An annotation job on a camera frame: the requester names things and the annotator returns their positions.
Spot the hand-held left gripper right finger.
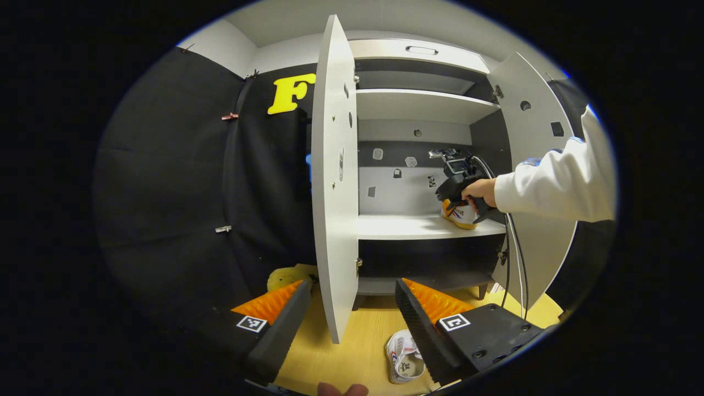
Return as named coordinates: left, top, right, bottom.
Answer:
left=395, top=278, right=546, bottom=386

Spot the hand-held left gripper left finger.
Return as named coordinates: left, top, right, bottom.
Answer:
left=187, top=279, right=313, bottom=386

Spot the white canvas shoe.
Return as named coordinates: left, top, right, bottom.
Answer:
left=385, top=329, right=427, bottom=384
left=442, top=199, right=480, bottom=230

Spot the white shoe cabinet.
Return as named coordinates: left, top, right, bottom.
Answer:
left=311, top=14, right=584, bottom=344

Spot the white cabinet door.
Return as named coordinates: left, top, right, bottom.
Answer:
left=487, top=52, right=578, bottom=311
left=311, top=14, right=361, bottom=344

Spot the yellow object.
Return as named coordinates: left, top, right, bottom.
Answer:
left=267, top=264, right=318, bottom=292

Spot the black cable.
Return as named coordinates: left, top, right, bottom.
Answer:
left=472, top=155, right=512, bottom=309

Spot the white cable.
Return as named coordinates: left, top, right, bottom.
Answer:
left=509, top=214, right=530, bottom=320

